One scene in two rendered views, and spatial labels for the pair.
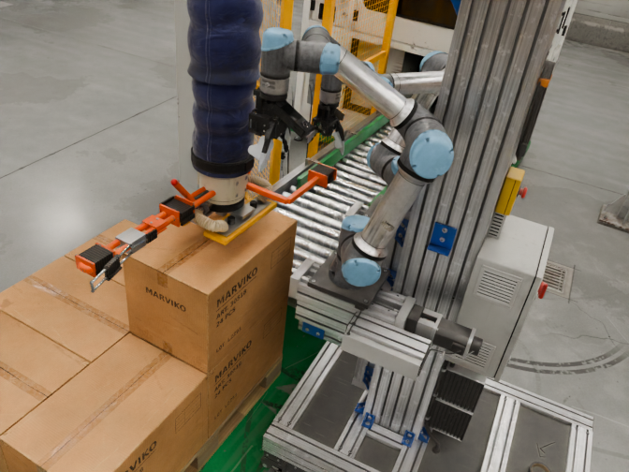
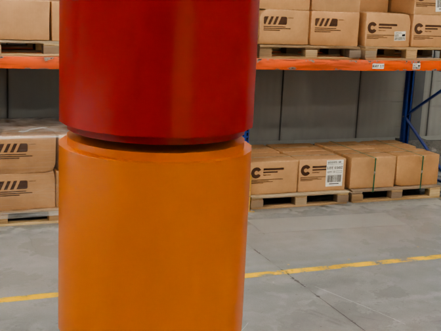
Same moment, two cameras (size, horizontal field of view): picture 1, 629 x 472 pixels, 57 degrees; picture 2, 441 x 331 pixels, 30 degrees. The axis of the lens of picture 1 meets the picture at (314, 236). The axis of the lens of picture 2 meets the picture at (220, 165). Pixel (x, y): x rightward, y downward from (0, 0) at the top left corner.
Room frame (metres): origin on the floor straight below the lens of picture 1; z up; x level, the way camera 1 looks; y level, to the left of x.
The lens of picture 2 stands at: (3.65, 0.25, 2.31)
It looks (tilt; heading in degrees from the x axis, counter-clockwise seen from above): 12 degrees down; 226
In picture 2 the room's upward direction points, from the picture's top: 3 degrees clockwise
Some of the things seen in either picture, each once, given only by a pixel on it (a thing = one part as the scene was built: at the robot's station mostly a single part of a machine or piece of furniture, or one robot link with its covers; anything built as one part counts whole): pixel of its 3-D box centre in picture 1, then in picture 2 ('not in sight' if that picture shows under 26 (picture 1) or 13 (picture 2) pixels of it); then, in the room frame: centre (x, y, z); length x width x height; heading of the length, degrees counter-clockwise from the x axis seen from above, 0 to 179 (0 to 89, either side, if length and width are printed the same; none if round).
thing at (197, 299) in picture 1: (214, 274); not in sight; (1.85, 0.39, 0.74); 0.60 x 0.40 x 0.40; 154
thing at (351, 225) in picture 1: (358, 237); not in sight; (1.57, -0.14, 1.20); 0.13 x 0.12 x 0.14; 5
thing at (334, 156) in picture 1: (351, 138); not in sight; (3.69, -0.17, 0.60); 1.60 x 0.10 x 0.09; 155
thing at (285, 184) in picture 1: (318, 167); not in sight; (3.40, 0.03, 0.50); 2.31 x 0.05 x 0.19; 155
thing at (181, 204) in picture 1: (177, 210); not in sight; (1.63, 0.47, 1.18); 0.10 x 0.08 x 0.06; 64
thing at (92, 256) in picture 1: (95, 259); not in sight; (1.32, 0.63, 1.18); 0.08 x 0.07 x 0.05; 154
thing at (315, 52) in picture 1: (316, 55); not in sight; (1.45, 0.05, 1.82); 0.11 x 0.11 x 0.08; 5
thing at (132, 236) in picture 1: (131, 241); not in sight; (1.44, 0.57, 1.17); 0.07 x 0.07 x 0.04; 64
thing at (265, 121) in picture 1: (270, 112); not in sight; (1.43, 0.16, 1.66); 0.09 x 0.08 x 0.12; 69
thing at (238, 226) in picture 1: (242, 214); not in sight; (1.82, 0.28, 1.08); 0.34 x 0.10 x 0.05; 154
